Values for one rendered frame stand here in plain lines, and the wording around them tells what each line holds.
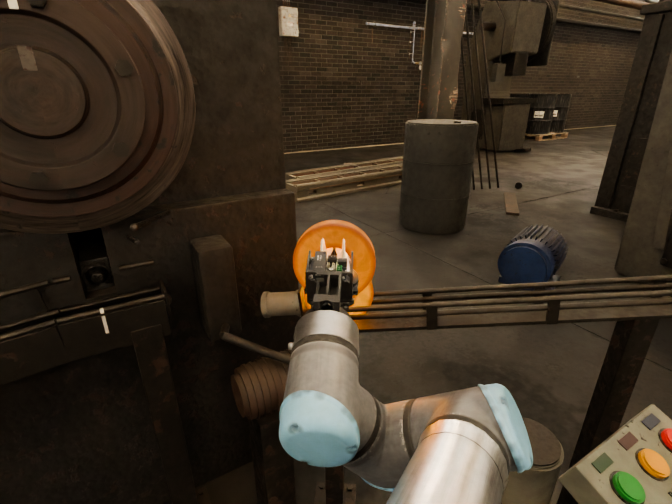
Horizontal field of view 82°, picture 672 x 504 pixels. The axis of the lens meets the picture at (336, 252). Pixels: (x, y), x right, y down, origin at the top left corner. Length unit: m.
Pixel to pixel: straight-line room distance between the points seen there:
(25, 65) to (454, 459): 0.71
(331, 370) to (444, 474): 0.17
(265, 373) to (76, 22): 0.71
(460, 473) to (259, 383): 0.61
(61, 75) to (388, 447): 0.67
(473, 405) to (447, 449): 0.09
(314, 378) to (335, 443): 0.07
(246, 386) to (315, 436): 0.48
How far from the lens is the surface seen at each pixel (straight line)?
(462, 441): 0.42
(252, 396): 0.92
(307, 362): 0.48
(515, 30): 8.28
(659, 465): 0.81
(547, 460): 0.86
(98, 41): 0.73
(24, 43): 0.74
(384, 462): 0.53
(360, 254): 0.71
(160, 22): 0.83
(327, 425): 0.44
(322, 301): 0.53
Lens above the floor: 1.12
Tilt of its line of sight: 23 degrees down
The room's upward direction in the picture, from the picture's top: straight up
